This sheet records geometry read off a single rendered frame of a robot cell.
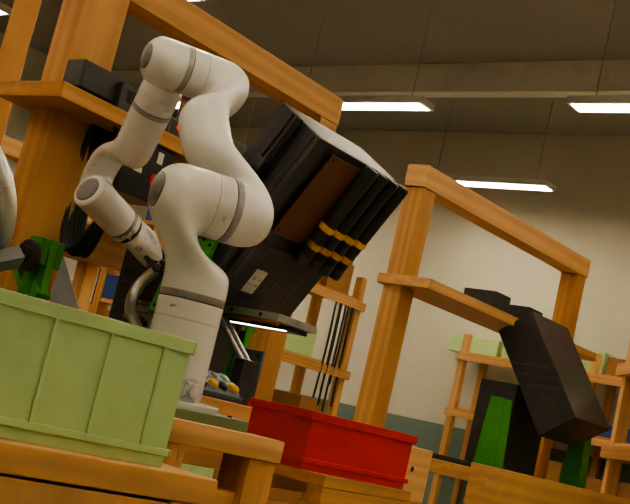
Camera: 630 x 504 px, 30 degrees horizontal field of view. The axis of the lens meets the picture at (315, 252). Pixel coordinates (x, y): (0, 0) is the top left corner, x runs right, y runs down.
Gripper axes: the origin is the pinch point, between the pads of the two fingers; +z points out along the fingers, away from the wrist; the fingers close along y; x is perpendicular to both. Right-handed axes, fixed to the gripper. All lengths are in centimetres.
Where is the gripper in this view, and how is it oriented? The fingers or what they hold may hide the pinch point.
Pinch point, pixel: (162, 263)
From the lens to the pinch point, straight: 288.5
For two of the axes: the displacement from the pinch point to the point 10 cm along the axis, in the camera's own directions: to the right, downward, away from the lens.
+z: 4.4, 5.4, 7.2
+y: -2.8, -6.7, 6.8
